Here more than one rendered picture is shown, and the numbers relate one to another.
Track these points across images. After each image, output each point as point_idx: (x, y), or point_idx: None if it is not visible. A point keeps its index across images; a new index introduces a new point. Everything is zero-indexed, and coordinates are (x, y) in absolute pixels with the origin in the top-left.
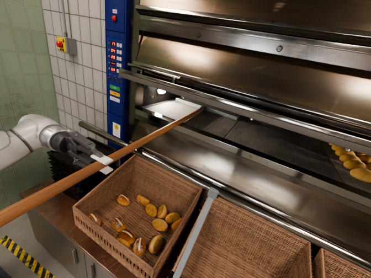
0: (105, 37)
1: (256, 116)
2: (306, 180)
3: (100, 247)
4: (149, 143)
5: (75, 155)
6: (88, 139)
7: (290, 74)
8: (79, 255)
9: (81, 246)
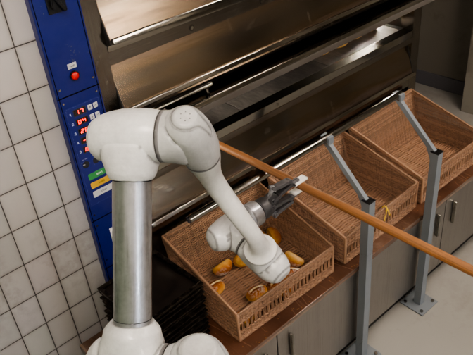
0: (61, 112)
1: (293, 65)
2: (317, 85)
3: (281, 313)
4: (175, 198)
5: (281, 203)
6: (281, 180)
7: (273, 13)
8: (270, 353)
9: (275, 330)
